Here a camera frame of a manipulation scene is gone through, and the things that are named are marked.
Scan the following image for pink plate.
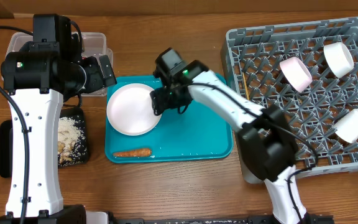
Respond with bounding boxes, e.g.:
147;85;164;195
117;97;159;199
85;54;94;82
106;83;162;136

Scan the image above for orange carrot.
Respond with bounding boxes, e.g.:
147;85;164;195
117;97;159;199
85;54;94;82
113;148;152;157

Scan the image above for wooden chopstick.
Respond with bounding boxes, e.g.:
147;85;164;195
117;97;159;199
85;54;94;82
242;72;250;100

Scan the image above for pink bowl with rice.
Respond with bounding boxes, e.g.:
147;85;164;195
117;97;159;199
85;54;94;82
280;57;312;92

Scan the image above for white cup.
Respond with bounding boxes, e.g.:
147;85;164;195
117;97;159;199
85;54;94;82
333;109;358;143

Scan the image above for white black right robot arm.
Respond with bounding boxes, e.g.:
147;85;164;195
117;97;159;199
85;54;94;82
150;60;306;223

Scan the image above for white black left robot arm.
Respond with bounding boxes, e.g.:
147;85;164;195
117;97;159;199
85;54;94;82
0;51;116;223

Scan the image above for grey dishwasher rack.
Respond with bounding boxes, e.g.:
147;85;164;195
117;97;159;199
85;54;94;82
221;17;358;175

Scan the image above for clear plastic bin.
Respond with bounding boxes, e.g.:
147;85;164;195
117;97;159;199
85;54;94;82
6;32;116;96

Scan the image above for teal serving tray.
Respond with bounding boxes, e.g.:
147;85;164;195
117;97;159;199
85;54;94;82
105;75;234;164

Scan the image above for black plastic tray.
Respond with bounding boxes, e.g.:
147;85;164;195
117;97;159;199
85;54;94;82
0;106;90;178

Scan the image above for rice and food scraps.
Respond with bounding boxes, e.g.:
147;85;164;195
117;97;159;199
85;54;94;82
58;117;85;166

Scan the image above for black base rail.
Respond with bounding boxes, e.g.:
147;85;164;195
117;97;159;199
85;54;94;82
85;211;335;224

